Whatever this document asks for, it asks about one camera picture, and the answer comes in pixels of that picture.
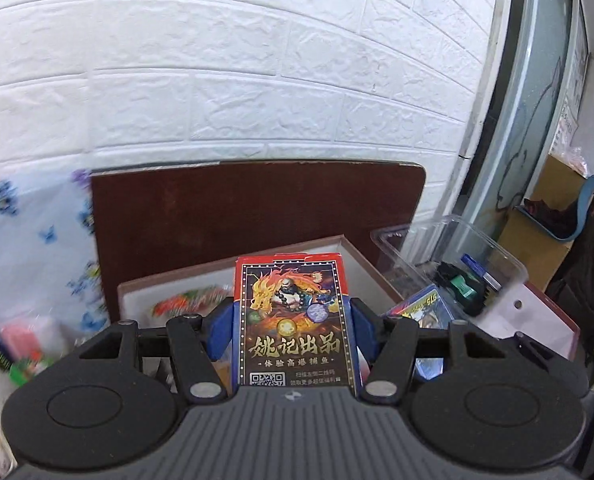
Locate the white cardboard box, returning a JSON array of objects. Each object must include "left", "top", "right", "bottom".
[{"left": 117, "top": 232, "right": 404, "bottom": 363}]

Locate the dark brown wooden desktop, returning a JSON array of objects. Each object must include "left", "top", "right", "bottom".
[{"left": 91, "top": 161, "right": 426, "bottom": 322}]

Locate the clear plastic container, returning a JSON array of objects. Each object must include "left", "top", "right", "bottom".
[{"left": 370, "top": 214, "right": 528, "bottom": 322}]

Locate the floral printed cloth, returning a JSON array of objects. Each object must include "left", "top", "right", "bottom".
[{"left": 0, "top": 167, "right": 114, "bottom": 361}]

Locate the blue rimmed dark bag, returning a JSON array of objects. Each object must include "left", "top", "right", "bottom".
[{"left": 514, "top": 174, "right": 594, "bottom": 242}]

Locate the green small packet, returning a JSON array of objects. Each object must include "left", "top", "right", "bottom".
[{"left": 7, "top": 357, "right": 54, "bottom": 387}]

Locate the brown cardboard box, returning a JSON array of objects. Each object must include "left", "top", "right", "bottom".
[{"left": 497, "top": 152, "right": 586, "bottom": 292}]

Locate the pink dotted clear plastic bag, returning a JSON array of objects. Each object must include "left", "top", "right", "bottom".
[{"left": 566, "top": 146, "right": 590, "bottom": 177}]

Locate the glass door with metal frame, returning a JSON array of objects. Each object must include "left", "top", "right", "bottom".
[{"left": 458, "top": 0, "right": 592, "bottom": 263}]

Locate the blue pen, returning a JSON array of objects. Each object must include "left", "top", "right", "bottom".
[{"left": 461, "top": 254, "right": 502, "bottom": 292}]

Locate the white sheet with punched hole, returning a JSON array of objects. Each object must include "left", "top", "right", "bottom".
[{"left": 477, "top": 281, "right": 581, "bottom": 362}]

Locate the green and black small item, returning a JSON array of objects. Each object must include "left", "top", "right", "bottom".
[{"left": 436, "top": 261, "right": 488, "bottom": 317}]

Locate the dark cloth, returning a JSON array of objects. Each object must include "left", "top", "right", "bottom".
[{"left": 546, "top": 187, "right": 594, "bottom": 378}]

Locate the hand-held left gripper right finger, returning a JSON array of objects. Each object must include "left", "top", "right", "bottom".
[{"left": 349, "top": 297, "right": 521, "bottom": 406}]

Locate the playing card box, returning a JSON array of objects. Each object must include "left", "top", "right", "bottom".
[{"left": 231, "top": 252, "right": 362, "bottom": 397}]

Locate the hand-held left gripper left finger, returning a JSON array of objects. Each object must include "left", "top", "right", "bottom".
[{"left": 79, "top": 296, "right": 236, "bottom": 406}]

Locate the blue and yellow card pack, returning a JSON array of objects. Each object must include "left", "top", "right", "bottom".
[{"left": 386, "top": 284, "right": 456, "bottom": 332}]

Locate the red and green snack packet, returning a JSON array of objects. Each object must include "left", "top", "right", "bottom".
[{"left": 149, "top": 284, "right": 235, "bottom": 320}]

